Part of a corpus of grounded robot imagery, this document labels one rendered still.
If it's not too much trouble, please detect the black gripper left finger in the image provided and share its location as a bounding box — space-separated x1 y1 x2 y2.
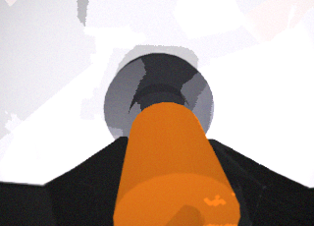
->
0 137 129 226

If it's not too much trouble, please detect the orange knob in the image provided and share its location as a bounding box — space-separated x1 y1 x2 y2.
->
113 102 240 226

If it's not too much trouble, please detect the grey round pedestal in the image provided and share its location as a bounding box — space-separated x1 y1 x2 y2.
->
104 53 214 140

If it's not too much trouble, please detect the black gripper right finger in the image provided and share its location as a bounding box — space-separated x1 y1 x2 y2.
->
207 139 314 226

